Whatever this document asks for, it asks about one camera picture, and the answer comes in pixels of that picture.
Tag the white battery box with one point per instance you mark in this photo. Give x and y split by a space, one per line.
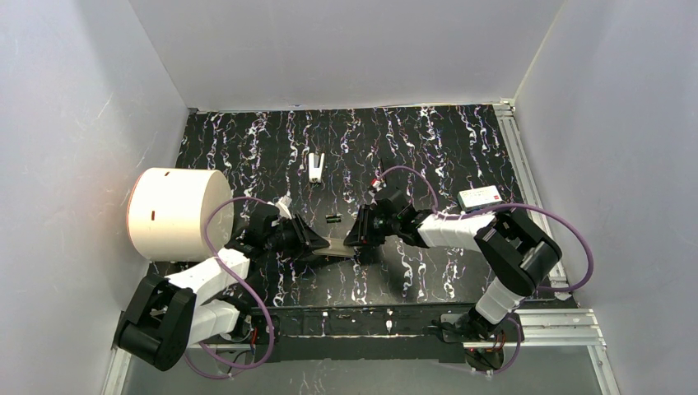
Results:
477 198

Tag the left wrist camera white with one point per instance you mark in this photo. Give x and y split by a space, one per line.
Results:
283 205

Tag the white cylindrical bin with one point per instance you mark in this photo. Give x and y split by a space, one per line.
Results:
168 212

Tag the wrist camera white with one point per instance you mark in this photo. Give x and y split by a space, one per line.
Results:
375 186
283 205

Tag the aluminium frame rail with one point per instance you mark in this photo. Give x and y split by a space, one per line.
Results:
315 332

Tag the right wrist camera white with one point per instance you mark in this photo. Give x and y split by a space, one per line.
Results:
375 186

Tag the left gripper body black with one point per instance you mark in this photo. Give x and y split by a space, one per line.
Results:
300 239

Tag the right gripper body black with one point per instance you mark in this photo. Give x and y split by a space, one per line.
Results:
365 229

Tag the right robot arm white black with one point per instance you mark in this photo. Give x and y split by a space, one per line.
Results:
518 251

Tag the white battery cover piece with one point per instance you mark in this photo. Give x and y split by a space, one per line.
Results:
315 167

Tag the white remote control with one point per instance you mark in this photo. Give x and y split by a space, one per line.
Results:
335 248

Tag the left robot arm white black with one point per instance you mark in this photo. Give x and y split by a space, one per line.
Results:
167 314

